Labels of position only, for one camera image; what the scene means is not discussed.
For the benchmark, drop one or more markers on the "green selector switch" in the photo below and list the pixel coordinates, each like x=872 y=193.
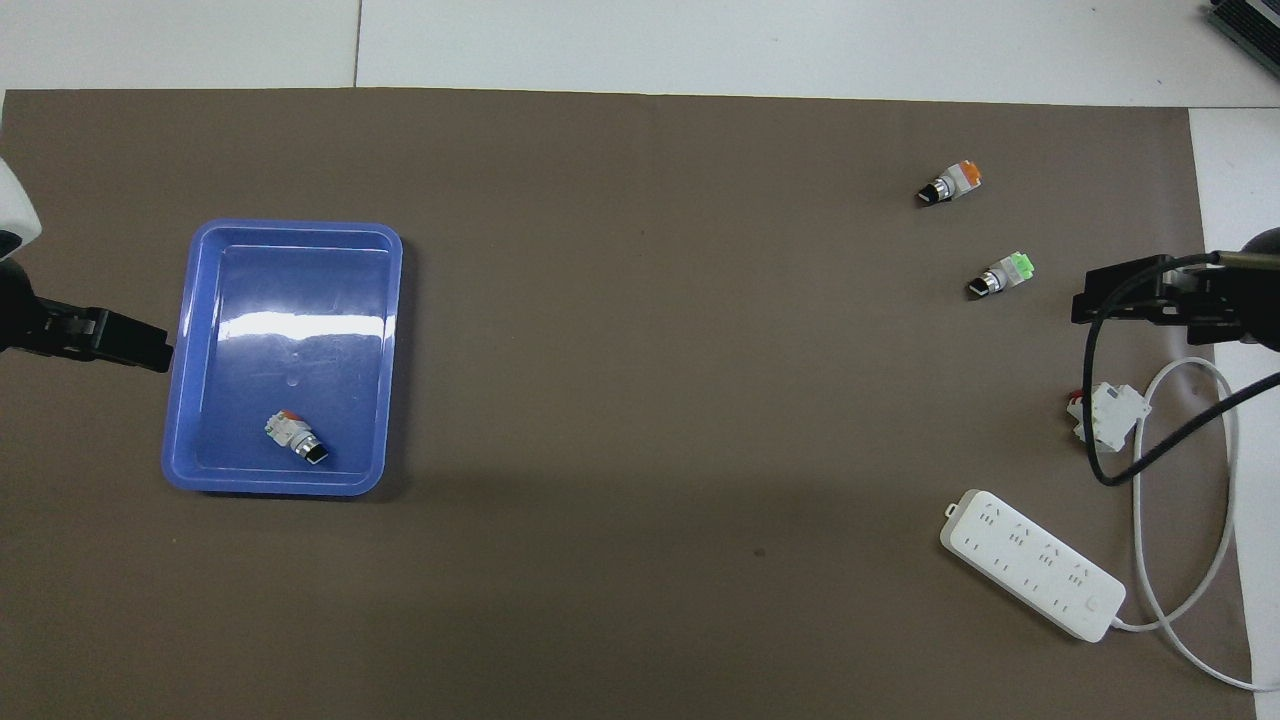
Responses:
x=1005 y=272
x=295 y=435

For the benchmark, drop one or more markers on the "orange selector switch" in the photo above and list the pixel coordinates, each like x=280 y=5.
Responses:
x=958 y=180

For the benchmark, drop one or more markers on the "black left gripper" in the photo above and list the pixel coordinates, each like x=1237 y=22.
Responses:
x=20 y=310

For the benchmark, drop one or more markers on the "blue plastic tray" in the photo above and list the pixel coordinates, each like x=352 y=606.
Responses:
x=290 y=300

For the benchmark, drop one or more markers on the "white power strip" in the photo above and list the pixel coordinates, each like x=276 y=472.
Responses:
x=1030 y=560

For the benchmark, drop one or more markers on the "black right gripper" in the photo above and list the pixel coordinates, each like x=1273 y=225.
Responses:
x=1250 y=295

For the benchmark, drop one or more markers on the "brown table mat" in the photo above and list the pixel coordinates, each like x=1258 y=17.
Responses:
x=640 y=300

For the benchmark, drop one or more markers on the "white red terminal block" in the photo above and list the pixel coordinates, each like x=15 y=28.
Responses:
x=1125 y=408

